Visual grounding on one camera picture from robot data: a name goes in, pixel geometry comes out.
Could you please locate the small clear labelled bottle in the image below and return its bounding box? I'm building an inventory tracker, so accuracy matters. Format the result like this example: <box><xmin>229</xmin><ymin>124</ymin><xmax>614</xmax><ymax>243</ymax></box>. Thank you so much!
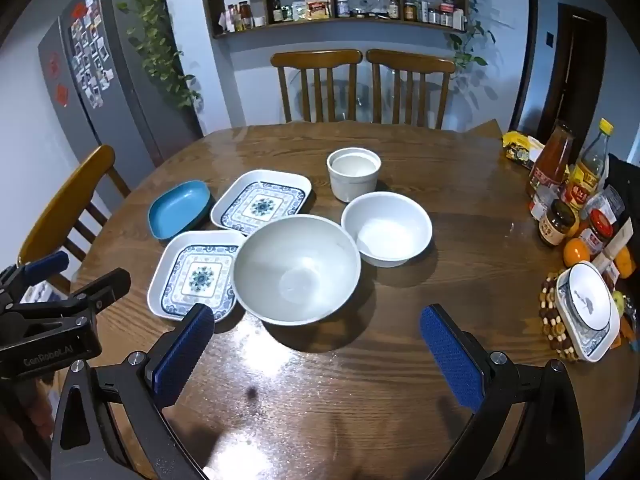
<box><xmin>529</xmin><ymin>185</ymin><xmax>552</xmax><ymax>222</ymax></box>

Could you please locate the blue rimmed white bowl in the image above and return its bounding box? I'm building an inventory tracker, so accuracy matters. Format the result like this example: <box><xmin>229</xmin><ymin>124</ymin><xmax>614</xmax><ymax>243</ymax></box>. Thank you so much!
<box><xmin>556</xmin><ymin>261</ymin><xmax>622</xmax><ymax>363</ymax></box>

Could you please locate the dark wooden door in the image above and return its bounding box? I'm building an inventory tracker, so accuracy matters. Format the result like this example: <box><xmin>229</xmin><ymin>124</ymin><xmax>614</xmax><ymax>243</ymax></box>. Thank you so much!
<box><xmin>537</xmin><ymin>2</ymin><xmax>608</xmax><ymax>136</ymax></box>

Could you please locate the large white bowl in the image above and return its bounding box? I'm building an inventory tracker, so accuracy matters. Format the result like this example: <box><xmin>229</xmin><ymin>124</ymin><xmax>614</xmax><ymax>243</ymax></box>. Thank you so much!
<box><xmin>232</xmin><ymin>214</ymin><xmax>362</xmax><ymax>326</ymax></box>

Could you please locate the row of condiment jars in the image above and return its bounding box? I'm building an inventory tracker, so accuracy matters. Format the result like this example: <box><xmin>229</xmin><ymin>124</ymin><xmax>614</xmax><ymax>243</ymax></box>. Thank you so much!
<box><xmin>217</xmin><ymin>0</ymin><xmax>468</xmax><ymax>33</ymax></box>

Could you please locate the beaded wooden trivet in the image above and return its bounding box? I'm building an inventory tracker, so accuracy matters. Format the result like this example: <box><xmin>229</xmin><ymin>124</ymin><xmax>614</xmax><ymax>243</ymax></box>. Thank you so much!
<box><xmin>539</xmin><ymin>271</ymin><xmax>581</xmax><ymax>361</ymax></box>

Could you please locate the yellow capped oil bottle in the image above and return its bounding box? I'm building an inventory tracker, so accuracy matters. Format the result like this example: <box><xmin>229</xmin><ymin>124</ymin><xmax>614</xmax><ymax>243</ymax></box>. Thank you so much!
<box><xmin>562</xmin><ymin>117</ymin><xmax>615</xmax><ymax>211</ymax></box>

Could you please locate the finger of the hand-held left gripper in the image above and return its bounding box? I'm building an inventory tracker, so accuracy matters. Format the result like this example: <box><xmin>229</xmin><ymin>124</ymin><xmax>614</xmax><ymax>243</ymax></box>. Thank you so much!
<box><xmin>0</xmin><ymin>251</ymin><xmax>71</xmax><ymax>311</ymax></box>
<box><xmin>0</xmin><ymin>267</ymin><xmax>132</xmax><ymax>331</ymax></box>

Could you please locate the wooden chair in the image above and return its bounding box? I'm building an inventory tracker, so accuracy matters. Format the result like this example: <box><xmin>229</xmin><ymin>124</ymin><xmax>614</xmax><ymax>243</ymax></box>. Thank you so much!
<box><xmin>17</xmin><ymin>144</ymin><xmax>132</xmax><ymax>296</ymax></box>
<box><xmin>366</xmin><ymin>49</ymin><xmax>457</xmax><ymax>130</ymax></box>
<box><xmin>270</xmin><ymin>49</ymin><xmax>363</xmax><ymax>123</ymax></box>

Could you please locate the hanging green plant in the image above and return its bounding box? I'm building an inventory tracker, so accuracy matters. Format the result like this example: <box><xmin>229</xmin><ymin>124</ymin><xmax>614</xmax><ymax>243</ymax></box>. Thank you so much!
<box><xmin>442</xmin><ymin>0</ymin><xmax>496</xmax><ymax>68</ymax></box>

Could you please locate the red lidded jar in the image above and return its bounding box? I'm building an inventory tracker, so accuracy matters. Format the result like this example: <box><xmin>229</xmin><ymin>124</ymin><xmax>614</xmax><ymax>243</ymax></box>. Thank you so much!
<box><xmin>580</xmin><ymin>208</ymin><xmax>614</xmax><ymax>256</ymax></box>

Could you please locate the white cylindrical bowl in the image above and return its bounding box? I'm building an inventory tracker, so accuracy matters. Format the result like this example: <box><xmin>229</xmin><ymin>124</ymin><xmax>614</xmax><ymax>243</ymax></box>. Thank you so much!
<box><xmin>326</xmin><ymin>147</ymin><xmax>382</xmax><ymax>204</ymax></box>

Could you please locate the blue patterned square plate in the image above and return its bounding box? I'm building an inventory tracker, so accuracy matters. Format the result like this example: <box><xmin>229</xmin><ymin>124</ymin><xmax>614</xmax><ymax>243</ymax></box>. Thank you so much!
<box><xmin>210</xmin><ymin>169</ymin><xmax>313</xmax><ymax>237</ymax></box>
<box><xmin>147</xmin><ymin>230</ymin><xmax>247</xmax><ymax>323</ymax></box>

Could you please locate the trailing green plant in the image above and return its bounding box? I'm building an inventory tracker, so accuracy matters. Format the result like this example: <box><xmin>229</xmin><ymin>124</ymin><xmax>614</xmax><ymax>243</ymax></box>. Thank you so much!
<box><xmin>102</xmin><ymin>0</ymin><xmax>203</xmax><ymax>111</ymax></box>

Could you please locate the medium white bowl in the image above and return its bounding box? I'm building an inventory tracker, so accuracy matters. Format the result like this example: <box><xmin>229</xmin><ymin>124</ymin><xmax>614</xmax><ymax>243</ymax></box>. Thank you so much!
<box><xmin>341</xmin><ymin>191</ymin><xmax>433</xmax><ymax>268</ymax></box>

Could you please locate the group of fridge magnets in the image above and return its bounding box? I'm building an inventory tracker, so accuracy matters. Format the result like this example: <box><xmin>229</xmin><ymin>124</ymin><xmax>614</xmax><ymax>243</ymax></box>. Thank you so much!
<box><xmin>67</xmin><ymin>0</ymin><xmax>116</xmax><ymax>108</ymax></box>

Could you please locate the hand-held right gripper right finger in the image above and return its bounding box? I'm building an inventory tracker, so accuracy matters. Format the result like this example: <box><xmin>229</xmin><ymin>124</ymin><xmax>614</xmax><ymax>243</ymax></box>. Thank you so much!
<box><xmin>419</xmin><ymin>303</ymin><xmax>586</xmax><ymax>480</ymax></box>

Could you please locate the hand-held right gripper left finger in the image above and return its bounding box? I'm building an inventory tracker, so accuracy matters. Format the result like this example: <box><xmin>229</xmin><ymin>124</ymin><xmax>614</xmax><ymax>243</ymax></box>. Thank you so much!
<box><xmin>50</xmin><ymin>302</ymin><xmax>216</xmax><ymax>480</ymax></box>

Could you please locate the grey refrigerator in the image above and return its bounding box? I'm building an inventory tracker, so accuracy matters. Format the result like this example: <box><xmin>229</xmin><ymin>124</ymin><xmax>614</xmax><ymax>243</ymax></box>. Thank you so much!
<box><xmin>37</xmin><ymin>0</ymin><xmax>205</xmax><ymax>168</ymax></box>

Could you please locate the brown sauce jar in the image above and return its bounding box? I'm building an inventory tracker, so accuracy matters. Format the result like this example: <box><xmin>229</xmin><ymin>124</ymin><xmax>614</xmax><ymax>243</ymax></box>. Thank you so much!
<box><xmin>537</xmin><ymin>199</ymin><xmax>578</xmax><ymax>248</ymax></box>

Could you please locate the orange fruit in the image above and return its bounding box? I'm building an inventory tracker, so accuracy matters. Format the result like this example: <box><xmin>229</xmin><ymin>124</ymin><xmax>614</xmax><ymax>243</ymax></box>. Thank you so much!
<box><xmin>614</xmin><ymin>247</ymin><xmax>637</xmax><ymax>281</ymax></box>
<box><xmin>563</xmin><ymin>237</ymin><xmax>592</xmax><ymax>268</ymax></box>

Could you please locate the red sauce bottle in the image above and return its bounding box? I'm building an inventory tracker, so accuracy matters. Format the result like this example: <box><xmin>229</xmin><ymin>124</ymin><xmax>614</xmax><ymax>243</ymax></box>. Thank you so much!
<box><xmin>526</xmin><ymin>122</ymin><xmax>575</xmax><ymax>201</ymax></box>

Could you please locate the yellow snack packet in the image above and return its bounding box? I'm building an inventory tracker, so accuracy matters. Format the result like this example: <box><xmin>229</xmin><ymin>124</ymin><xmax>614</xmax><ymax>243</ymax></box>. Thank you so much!
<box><xmin>501</xmin><ymin>130</ymin><xmax>546</xmax><ymax>170</ymax></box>

